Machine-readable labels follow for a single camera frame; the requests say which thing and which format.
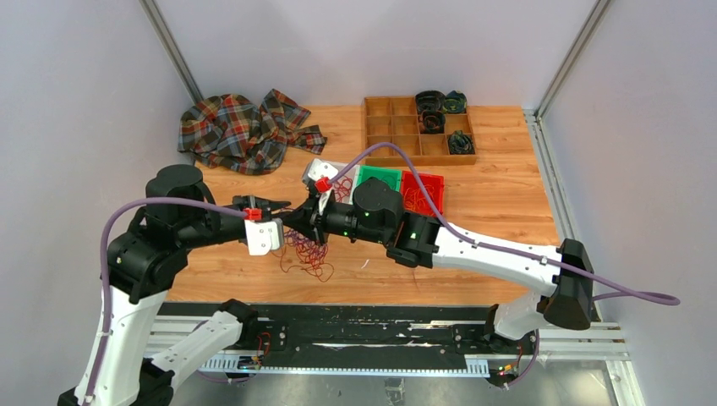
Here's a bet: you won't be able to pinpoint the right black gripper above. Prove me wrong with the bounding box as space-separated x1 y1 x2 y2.
282 191 387 250

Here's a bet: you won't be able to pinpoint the red wire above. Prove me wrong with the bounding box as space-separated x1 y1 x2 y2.
331 176 355 204

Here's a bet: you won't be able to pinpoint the orange wires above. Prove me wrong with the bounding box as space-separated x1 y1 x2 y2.
402 182 444 217

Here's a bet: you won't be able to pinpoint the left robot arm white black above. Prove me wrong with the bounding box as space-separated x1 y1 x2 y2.
58 164 285 405

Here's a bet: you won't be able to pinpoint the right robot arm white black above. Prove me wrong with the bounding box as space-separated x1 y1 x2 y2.
282 178 593 353

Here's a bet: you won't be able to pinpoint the white plastic bin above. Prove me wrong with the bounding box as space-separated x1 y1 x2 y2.
322 160 361 204

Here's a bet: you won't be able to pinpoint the plaid cloth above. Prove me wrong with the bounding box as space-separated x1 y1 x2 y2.
177 89 328 176

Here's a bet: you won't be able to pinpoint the green plastic bin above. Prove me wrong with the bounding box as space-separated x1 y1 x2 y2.
354 165 402 191

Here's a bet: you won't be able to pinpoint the red plastic bin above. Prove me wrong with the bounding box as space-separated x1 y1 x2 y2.
400 171 445 217

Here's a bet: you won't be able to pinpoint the wooden compartment tray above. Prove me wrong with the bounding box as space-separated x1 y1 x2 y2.
362 96 478 166

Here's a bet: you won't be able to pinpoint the black rolled belt middle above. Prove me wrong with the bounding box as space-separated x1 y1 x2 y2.
419 110 446 134

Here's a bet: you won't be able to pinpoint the black rolled belt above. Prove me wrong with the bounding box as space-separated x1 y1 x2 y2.
419 110 446 134
414 90 445 113

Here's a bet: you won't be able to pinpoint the green rolled belt lower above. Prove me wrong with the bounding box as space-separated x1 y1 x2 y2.
446 130 475 155

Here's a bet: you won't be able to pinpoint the black rolled belt top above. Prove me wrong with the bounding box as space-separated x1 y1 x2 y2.
414 90 445 113

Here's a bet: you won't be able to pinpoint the blue green rolled belt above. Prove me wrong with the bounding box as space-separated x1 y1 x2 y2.
442 91 468 114

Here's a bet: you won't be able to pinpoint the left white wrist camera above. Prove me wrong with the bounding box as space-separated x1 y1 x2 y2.
244 219 284 256

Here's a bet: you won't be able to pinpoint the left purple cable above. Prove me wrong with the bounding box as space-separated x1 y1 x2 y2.
78 197 265 406

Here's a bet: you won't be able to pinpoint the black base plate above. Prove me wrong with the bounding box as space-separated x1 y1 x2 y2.
167 302 539 371

